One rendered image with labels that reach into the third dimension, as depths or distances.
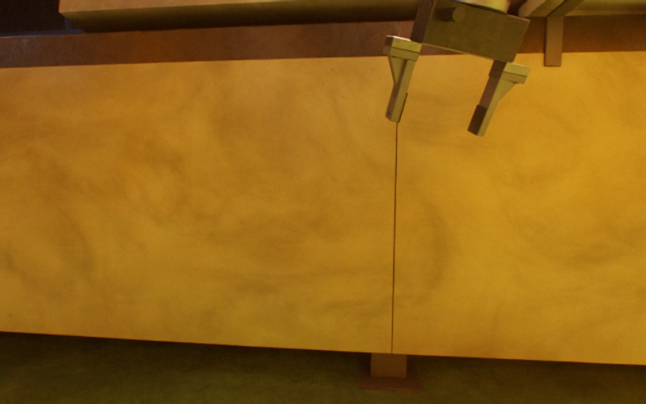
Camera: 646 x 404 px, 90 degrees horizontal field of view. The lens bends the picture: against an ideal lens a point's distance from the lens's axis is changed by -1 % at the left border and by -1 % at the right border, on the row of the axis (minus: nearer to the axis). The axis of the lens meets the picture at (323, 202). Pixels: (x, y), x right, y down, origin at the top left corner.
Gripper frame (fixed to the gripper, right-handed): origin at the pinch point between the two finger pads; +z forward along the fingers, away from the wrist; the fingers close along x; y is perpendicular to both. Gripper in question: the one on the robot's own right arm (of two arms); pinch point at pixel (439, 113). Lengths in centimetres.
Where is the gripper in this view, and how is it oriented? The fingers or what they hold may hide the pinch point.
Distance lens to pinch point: 51.4
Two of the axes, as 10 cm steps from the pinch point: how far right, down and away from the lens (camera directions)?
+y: 1.3, 4.7, -8.7
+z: -1.9, 8.8, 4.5
